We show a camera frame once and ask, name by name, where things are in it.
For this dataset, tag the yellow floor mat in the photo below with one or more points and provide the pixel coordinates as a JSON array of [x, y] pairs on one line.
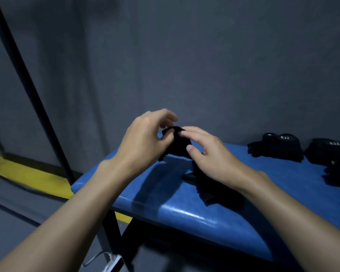
[[31, 178]]

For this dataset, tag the black metal pole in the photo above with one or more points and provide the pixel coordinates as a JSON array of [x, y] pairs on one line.
[[33, 90]]

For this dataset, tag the blue padded bench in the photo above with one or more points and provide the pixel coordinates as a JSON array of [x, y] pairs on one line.
[[286, 178]]

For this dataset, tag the person's left hand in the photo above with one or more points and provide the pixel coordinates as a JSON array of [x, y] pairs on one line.
[[141, 147]]

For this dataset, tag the white power bank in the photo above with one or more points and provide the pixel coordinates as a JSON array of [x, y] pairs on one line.
[[114, 264]]

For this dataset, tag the person's left forearm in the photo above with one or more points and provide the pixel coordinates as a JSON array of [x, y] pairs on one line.
[[59, 229]]

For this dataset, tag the person's right hand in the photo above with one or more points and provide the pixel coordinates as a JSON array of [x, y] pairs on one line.
[[223, 167]]

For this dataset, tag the person's right forearm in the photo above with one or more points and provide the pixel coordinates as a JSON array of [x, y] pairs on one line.
[[306, 226]]

